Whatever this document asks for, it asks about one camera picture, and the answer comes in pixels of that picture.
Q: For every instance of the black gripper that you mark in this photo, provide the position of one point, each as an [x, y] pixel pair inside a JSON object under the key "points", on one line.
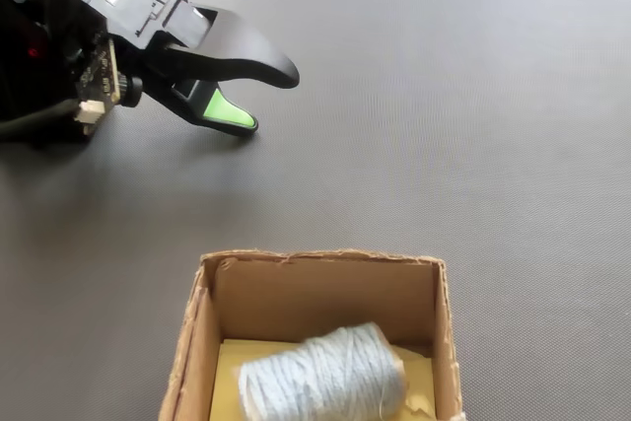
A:
{"points": [[123, 7]]}

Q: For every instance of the pale blue yarn spool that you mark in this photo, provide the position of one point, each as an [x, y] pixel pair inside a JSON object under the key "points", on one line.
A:
{"points": [[325, 376]]}

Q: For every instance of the open cardboard box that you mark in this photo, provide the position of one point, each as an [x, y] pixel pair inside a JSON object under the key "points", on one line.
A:
{"points": [[325, 293]]}

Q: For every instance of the yellow paper box liner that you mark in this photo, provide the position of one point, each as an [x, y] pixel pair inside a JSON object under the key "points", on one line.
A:
{"points": [[224, 381]]}

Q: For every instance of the large dark grey mat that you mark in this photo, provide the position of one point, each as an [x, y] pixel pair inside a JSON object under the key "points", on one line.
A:
{"points": [[419, 145]]}

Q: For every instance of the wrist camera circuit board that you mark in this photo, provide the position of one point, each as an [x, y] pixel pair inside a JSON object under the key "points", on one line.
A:
{"points": [[98, 81]]}

